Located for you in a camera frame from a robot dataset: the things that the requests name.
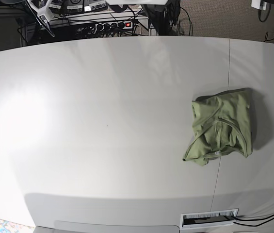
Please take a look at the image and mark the white table leg frame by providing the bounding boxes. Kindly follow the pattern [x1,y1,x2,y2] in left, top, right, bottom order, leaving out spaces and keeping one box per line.
[136,4,157,36]

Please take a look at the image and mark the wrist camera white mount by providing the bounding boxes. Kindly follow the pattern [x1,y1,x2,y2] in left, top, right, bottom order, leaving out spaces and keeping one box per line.
[251,0,267,11]
[26,0,56,37]

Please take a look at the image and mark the black power strip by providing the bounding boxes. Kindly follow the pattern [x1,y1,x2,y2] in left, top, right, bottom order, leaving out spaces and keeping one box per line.
[92,21,133,31]

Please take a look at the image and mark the black cables at grommet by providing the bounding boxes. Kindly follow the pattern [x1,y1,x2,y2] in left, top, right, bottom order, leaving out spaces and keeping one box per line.
[232,206,274,228]

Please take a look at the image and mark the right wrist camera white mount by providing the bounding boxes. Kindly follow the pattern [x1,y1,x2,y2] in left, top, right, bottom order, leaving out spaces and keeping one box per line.
[26,0,56,37]

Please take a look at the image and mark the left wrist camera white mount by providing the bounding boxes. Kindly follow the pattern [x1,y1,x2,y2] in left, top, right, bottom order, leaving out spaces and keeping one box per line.
[251,0,267,11]

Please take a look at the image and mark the table cable grommet slot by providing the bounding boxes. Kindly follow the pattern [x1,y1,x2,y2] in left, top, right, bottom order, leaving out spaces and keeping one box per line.
[179,209,239,230]

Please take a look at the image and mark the devices on back shelf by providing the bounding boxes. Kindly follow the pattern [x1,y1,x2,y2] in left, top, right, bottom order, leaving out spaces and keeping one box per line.
[49,0,108,15]

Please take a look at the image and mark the green T-shirt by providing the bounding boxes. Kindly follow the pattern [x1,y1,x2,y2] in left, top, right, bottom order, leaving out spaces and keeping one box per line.
[182,88,253,166]

